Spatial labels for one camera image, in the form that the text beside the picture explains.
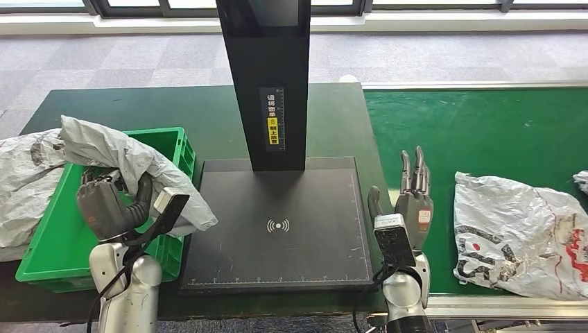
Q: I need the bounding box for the green conveyor belt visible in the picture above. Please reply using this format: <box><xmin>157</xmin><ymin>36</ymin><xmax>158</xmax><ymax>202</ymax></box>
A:
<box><xmin>364</xmin><ymin>87</ymin><xmax>588</xmax><ymax>295</ymax></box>

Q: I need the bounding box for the white window sill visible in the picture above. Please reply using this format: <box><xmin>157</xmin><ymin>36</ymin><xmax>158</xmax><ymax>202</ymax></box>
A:
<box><xmin>0</xmin><ymin>9</ymin><xmax>588</xmax><ymax>35</ymax></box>

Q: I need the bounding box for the black inbound scanner machine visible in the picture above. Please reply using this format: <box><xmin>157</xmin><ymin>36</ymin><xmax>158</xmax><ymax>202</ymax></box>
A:
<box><xmin>180</xmin><ymin>0</ymin><xmax>377</xmax><ymax>293</ymax></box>

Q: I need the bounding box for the black yellow label sticker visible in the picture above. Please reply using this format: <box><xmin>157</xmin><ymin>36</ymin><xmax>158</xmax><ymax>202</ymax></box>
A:
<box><xmin>259</xmin><ymin>87</ymin><xmax>286</xmax><ymax>153</ymax></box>

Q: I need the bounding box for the aluminium conveyor frame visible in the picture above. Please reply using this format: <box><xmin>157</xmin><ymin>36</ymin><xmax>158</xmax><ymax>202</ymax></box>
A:
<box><xmin>338</xmin><ymin>73</ymin><xmax>588</xmax><ymax>333</ymax></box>

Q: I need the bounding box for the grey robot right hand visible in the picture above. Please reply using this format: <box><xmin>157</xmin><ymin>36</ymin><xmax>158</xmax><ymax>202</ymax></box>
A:
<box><xmin>367</xmin><ymin>146</ymin><xmax>434</xmax><ymax>253</ymax></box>

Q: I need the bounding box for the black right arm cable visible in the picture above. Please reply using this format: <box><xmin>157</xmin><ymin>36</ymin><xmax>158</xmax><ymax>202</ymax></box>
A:
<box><xmin>352</xmin><ymin>264</ymin><xmax>391</xmax><ymax>333</ymax></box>

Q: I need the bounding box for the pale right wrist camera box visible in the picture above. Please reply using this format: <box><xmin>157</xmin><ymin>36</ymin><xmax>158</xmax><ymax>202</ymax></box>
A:
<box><xmin>372</xmin><ymin>213</ymin><xmax>417</xmax><ymax>268</ymax></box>

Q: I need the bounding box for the green plastic crate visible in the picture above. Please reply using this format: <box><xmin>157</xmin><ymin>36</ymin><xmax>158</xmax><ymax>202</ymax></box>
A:
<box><xmin>15</xmin><ymin>126</ymin><xmax>198</xmax><ymax>293</ymax></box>

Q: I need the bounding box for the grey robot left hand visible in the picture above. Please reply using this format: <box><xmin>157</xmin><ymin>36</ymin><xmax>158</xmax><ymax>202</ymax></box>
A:
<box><xmin>76</xmin><ymin>169</ymin><xmax>154</xmax><ymax>243</ymax></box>

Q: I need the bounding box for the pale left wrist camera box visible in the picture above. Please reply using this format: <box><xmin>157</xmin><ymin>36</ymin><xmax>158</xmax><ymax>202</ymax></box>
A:
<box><xmin>153</xmin><ymin>187</ymin><xmax>191</xmax><ymax>236</ymax></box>

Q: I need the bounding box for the black window frame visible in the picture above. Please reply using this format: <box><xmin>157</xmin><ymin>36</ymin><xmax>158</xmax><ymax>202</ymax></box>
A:
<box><xmin>0</xmin><ymin>0</ymin><xmax>588</xmax><ymax>18</ymax></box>

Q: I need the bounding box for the plain grey-white parcel bag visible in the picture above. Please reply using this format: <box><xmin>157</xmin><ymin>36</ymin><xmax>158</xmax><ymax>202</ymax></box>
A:
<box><xmin>60</xmin><ymin>114</ymin><xmax>219</xmax><ymax>239</ymax></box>

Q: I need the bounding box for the white parcel bag red-black print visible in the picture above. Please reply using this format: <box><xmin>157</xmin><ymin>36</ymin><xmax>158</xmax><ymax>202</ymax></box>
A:
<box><xmin>452</xmin><ymin>171</ymin><xmax>588</xmax><ymax>302</ymax></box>

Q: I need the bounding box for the grey parcel bag black print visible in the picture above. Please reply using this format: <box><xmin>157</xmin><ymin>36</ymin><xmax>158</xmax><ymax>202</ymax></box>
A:
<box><xmin>0</xmin><ymin>128</ymin><xmax>67</xmax><ymax>263</ymax></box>

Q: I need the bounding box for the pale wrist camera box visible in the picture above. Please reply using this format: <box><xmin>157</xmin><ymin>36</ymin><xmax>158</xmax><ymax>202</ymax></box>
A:
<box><xmin>153</xmin><ymin>187</ymin><xmax>191</xmax><ymax>236</ymax></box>
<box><xmin>372</xmin><ymin>213</ymin><xmax>417</xmax><ymax>268</ymax></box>

